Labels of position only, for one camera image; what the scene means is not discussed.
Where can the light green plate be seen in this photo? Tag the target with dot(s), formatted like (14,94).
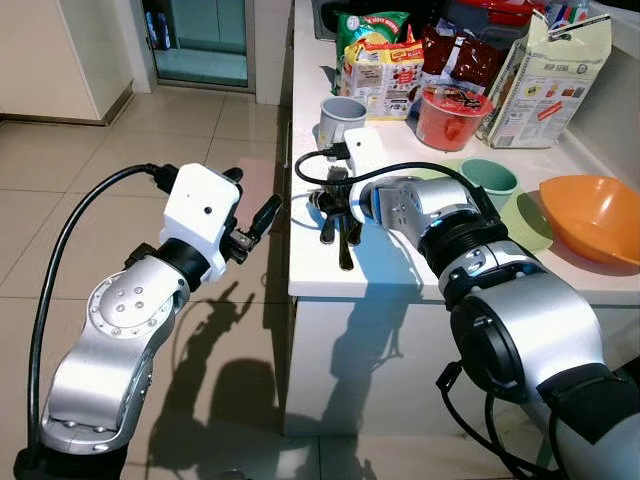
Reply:
(525,225)

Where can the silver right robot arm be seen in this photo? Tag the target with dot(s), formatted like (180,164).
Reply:
(520,330)

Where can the red lidded container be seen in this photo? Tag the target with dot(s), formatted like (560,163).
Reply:
(500,12)

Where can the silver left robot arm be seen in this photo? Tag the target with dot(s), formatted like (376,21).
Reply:
(110,330)

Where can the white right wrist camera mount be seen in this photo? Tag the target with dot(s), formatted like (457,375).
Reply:
(366,160)

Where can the glass door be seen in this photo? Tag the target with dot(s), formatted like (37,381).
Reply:
(200,40)

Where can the green snack bag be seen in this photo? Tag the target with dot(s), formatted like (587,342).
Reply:
(370,28)

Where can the large white printed bag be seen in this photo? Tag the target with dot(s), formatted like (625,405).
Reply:
(550,90)

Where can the red plastic bowl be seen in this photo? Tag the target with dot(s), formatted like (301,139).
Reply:
(450,125)

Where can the yellow noodle pack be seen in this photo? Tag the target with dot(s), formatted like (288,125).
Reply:
(385,75)

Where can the green cup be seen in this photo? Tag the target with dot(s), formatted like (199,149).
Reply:
(495,185)

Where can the white counter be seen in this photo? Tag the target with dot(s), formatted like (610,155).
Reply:
(400,350)

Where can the grey cup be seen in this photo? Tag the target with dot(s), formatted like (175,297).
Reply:
(340,125)

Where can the beige cabinet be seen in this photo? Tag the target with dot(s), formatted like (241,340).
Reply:
(50,50)

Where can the orange bowl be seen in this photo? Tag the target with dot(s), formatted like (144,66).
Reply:
(590,220)

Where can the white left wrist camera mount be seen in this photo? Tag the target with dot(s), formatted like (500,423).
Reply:
(200,210)

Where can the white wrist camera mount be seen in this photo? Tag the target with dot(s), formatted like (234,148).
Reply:
(366,160)
(200,210)

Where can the dark red snack bag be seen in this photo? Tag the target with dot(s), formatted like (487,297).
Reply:
(465,60)

